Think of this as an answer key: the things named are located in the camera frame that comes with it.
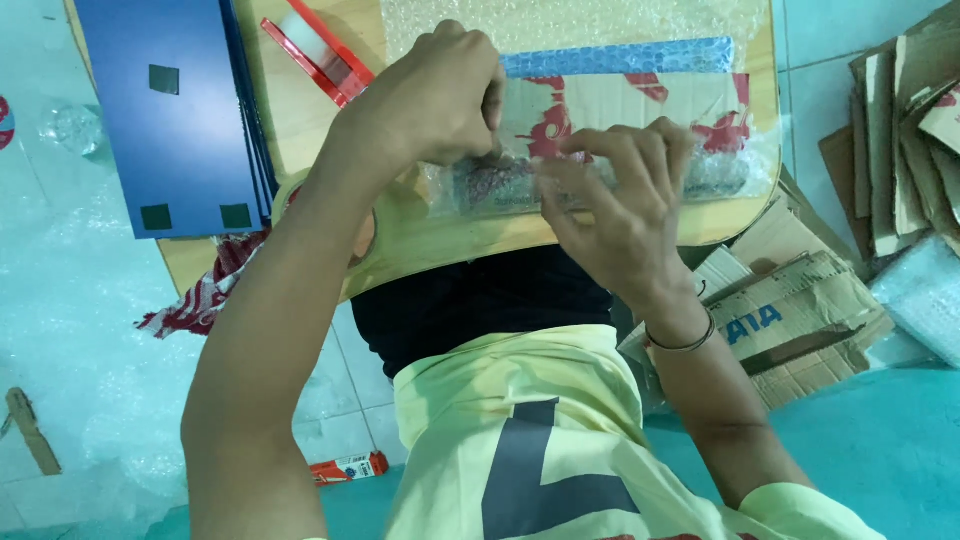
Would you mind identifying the thin metal bracelet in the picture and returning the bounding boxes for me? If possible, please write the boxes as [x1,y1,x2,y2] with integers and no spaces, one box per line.
[643,310,718,354]

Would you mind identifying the black trousers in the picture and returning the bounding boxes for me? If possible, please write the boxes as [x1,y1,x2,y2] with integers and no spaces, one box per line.
[350,243,618,381]

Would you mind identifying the large bubble wrap sheet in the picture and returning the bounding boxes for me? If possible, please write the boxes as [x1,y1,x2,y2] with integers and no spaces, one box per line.
[0,97,192,526]

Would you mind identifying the stack of blue boards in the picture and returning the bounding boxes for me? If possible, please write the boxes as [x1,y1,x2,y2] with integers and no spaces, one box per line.
[73,0,280,241]

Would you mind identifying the person's right hand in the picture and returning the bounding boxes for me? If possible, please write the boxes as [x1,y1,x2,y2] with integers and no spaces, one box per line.
[536,116,710,300]

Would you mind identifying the yellow shirt with grey print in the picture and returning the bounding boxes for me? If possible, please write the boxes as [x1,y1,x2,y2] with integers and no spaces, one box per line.
[303,324,890,540]

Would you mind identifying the cardboard piece with red print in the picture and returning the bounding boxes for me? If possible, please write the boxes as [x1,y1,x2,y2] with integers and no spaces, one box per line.
[502,72,752,162]

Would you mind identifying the red white checked cloth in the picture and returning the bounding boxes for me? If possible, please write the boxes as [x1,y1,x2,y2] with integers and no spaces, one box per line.
[135,228,273,340]

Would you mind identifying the red tape dispenser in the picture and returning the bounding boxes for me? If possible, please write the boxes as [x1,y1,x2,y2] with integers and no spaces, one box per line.
[259,0,377,111]

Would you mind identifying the brown cardboard strip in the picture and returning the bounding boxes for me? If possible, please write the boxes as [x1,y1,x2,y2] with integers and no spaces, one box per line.
[3,387,63,478]

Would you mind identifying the clear bubble wrap sheet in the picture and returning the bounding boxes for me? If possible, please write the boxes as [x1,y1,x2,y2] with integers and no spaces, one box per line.
[378,0,783,220]

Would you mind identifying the bubble wrap roll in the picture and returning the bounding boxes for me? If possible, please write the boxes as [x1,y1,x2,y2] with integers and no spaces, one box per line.
[868,234,960,370]

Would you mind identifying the heap of flattened cardboard boxes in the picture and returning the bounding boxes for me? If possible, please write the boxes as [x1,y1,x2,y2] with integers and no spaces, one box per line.
[616,165,897,415]

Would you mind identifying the red cutter blade pack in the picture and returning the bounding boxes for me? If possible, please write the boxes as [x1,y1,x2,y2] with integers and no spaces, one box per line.
[308,450,391,488]

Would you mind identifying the clear packing tape roll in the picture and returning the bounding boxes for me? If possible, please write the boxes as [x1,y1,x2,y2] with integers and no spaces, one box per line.
[270,168,380,273]

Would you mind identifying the pile of cut cardboard pieces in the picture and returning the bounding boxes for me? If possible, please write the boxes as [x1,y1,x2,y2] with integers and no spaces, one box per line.
[817,0,960,261]

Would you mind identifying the person's left hand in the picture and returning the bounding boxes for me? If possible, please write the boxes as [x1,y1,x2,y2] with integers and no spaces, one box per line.
[330,18,509,177]

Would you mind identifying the blue flat board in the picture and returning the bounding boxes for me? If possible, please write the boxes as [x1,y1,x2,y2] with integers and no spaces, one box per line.
[498,36,736,81]

